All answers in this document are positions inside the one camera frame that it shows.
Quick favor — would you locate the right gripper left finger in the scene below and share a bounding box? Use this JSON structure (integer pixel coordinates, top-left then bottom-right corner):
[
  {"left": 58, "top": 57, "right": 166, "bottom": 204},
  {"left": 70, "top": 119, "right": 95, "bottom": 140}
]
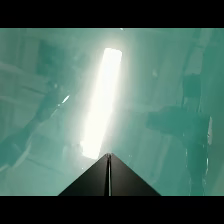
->
[{"left": 58, "top": 152, "right": 110, "bottom": 197}]

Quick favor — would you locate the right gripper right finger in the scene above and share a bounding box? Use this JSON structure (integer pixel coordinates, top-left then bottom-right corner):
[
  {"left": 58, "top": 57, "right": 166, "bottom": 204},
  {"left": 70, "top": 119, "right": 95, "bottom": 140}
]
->
[{"left": 108, "top": 152, "right": 162, "bottom": 197}]

